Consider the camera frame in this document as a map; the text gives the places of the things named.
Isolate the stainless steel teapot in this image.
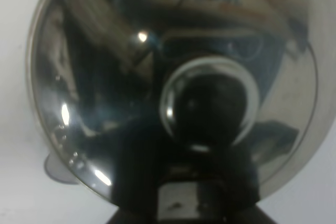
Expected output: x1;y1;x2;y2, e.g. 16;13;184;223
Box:
27;0;335;223

